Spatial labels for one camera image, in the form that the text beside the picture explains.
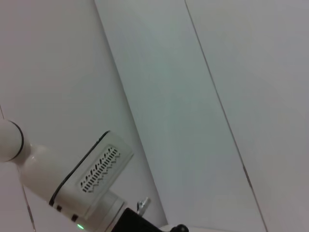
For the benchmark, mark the metal thumb screw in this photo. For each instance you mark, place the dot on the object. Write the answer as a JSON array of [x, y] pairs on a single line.
[[142, 205]]

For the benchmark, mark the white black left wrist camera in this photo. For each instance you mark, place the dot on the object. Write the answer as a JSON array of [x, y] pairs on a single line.
[[101, 154]]

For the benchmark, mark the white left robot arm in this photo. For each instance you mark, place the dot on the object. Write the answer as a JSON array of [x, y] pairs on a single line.
[[41, 164]]

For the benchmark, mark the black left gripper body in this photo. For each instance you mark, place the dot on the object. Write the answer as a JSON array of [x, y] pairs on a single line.
[[135, 223]]

